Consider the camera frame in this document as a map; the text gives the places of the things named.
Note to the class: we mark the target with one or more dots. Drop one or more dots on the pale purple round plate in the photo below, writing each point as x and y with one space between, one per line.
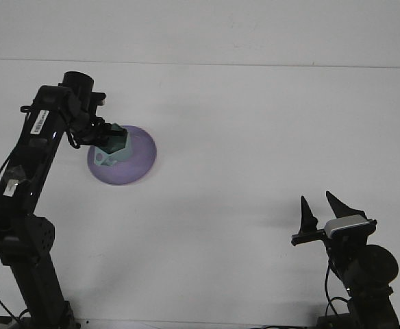
136 168

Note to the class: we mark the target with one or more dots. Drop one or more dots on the pale blue hexagonal cup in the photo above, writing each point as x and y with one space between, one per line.
121 154

